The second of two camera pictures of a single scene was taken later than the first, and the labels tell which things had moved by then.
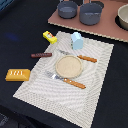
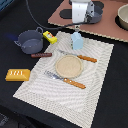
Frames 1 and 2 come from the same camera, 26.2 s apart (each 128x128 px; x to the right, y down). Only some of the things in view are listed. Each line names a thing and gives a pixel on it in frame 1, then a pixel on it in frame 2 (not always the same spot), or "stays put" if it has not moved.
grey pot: [67, 9] → [31, 41]
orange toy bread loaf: [18, 74] stays put
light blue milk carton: [76, 41] stays put
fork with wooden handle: [66, 80] stays put
